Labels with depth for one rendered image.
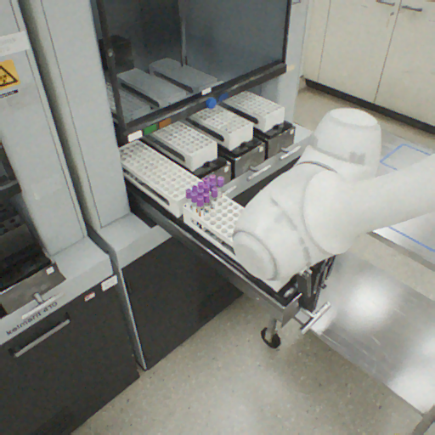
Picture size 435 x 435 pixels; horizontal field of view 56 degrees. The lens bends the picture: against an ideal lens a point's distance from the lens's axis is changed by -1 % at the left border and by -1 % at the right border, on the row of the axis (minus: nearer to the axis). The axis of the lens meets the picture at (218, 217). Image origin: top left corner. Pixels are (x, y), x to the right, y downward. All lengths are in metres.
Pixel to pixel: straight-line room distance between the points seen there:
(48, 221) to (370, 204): 0.77
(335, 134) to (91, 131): 0.58
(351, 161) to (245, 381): 1.20
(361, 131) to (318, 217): 0.16
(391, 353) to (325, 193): 1.06
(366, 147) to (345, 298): 1.03
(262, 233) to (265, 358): 1.26
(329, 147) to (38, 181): 0.63
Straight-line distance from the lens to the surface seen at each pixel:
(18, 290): 0.99
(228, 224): 0.91
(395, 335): 1.54
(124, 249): 1.08
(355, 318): 1.53
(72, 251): 1.10
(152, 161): 1.12
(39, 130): 0.92
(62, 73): 0.91
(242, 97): 1.44
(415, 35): 3.11
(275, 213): 0.48
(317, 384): 1.69
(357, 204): 0.46
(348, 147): 0.59
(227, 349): 1.72
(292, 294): 0.86
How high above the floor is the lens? 1.49
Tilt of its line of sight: 42 degrees down
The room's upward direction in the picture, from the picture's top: straight up
